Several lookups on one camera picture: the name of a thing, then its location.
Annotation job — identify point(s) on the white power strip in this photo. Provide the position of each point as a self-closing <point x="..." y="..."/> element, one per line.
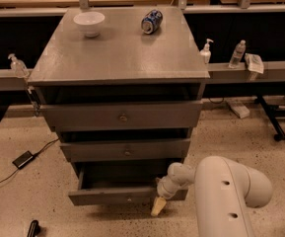
<point x="239" y="109"/>

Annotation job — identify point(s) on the grey drawer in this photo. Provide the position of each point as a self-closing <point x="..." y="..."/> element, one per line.
<point x="114" y="116"/>
<point x="116" y="182"/>
<point x="125" y="150"/>

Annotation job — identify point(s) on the grey bottom drawer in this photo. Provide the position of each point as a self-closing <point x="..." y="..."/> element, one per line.
<point x="116" y="182"/>

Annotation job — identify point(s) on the crumpled paper packet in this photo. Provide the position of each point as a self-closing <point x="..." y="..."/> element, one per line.
<point x="254" y="63"/>

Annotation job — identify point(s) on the blue soda can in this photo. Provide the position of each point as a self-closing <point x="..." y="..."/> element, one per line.
<point x="151" y="22"/>

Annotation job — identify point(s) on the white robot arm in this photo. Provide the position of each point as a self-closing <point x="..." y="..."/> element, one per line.
<point x="224" y="190"/>

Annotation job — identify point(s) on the clear left pump bottle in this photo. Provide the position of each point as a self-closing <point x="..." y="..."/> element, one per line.
<point x="18" y="66"/>

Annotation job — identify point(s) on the grey top drawer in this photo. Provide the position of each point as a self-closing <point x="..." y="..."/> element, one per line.
<point x="114" y="116"/>

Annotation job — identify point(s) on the grey metal rail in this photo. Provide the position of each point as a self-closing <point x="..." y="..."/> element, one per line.
<point x="217" y="73"/>

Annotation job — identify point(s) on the clear plastic water bottle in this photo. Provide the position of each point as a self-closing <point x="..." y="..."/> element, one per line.
<point x="237" y="54"/>

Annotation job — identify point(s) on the white ceramic bowl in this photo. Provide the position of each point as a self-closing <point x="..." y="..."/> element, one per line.
<point x="89" y="23"/>

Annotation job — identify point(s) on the grey middle drawer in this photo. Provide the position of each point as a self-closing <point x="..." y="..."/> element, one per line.
<point x="125" y="150"/>

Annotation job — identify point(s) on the black power adapter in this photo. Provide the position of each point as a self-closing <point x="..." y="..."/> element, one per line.
<point x="24" y="159"/>

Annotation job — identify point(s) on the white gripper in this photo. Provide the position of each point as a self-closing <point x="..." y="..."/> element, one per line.
<point x="164" y="188"/>

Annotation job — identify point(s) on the grey drawer cabinet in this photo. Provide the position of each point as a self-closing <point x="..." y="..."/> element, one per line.
<point x="120" y="65"/>

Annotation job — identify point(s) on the black object on floor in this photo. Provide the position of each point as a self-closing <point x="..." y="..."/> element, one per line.
<point x="34" y="229"/>

